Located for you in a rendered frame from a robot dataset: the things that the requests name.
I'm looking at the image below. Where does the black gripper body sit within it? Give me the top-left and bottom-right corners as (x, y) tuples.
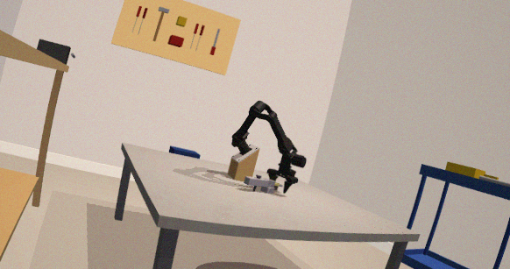
(267, 162), (298, 183)

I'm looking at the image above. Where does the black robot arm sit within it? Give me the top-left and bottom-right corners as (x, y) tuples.
(231, 101), (307, 167)

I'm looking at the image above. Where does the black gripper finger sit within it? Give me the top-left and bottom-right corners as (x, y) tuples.
(283, 181), (295, 194)
(268, 174), (279, 181)

